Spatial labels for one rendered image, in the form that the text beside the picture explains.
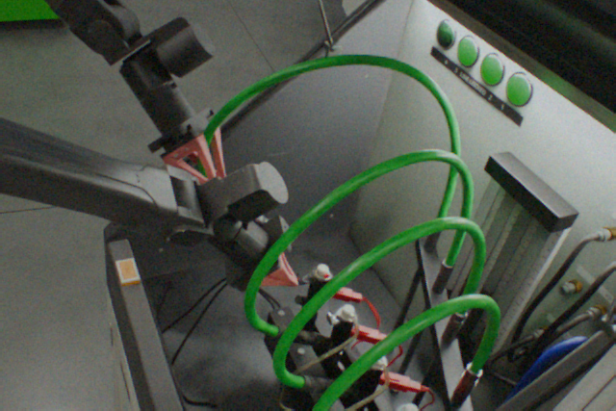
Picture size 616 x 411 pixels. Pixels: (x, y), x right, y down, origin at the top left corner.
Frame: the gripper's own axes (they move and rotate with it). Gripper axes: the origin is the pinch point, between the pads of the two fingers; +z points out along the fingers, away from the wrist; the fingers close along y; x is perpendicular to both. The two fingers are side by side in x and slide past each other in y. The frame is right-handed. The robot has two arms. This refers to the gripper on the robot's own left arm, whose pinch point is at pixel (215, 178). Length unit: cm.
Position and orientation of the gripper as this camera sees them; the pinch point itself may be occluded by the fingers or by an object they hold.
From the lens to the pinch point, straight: 84.7
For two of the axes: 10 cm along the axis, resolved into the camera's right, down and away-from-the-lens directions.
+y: 2.5, -3.7, 9.0
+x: -8.2, 4.2, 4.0
